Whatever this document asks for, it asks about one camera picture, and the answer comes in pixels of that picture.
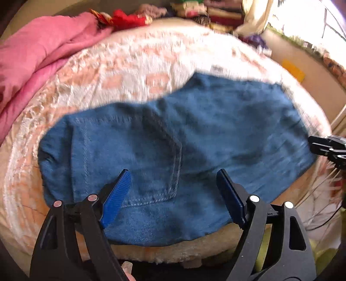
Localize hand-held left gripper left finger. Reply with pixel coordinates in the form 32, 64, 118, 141
29, 169, 133, 281

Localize window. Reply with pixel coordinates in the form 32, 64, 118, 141
281, 0, 346, 44

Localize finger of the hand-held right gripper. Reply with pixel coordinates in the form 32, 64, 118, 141
308, 135, 346, 156
328, 150, 346, 169

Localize stack of folded clothes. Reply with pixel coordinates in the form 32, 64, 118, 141
170, 0, 249, 31

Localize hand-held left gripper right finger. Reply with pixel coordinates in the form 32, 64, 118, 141
216, 169, 317, 281

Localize pink fluffy garment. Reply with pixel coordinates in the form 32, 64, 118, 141
135, 3, 168, 17

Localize blue denim pants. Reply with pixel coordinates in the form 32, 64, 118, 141
38, 72, 317, 247

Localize green garment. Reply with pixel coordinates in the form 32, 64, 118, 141
253, 230, 340, 274

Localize yellow paper bag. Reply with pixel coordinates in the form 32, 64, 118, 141
281, 60, 306, 81

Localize orange white printed blanket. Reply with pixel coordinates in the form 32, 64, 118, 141
0, 19, 333, 268

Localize pink duvet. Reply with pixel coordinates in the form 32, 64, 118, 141
0, 12, 114, 146

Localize purple clothes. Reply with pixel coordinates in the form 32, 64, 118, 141
245, 34, 271, 54

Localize cream curtain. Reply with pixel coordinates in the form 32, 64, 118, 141
235, 0, 284, 36

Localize red patterned cloth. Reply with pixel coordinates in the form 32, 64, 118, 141
89, 8, 154, 29

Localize black cable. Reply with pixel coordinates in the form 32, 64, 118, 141
305, 204, 344, 232

